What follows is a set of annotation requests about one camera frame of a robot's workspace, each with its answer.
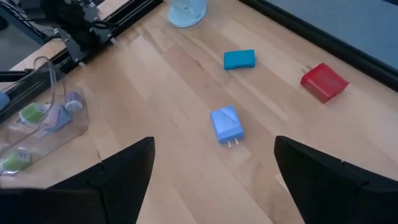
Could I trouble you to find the clear plastic bin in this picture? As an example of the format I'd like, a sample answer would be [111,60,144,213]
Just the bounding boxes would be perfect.
[0,55,91,178]

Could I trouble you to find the white green cube adapter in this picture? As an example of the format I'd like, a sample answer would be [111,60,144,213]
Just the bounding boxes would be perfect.
[17,102,47,124]

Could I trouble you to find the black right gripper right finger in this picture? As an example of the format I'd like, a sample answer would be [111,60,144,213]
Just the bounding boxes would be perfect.
[273,135,398,224]

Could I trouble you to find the teal rectangular block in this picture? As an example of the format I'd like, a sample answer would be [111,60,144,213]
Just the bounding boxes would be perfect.
[223,49,256,71]

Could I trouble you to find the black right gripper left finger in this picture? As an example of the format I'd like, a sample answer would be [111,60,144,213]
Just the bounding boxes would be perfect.
[48,136,156,224]

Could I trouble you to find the lavender wall charger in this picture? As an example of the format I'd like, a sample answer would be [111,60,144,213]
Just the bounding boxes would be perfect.
[40,104,74,133]
[210,104,246,149]

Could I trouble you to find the purple cylindrical adapter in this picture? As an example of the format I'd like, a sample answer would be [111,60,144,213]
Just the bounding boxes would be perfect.
[63,90,85,113]

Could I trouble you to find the red wall charger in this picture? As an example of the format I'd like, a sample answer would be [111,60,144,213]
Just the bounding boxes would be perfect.
[300,62,350,105]

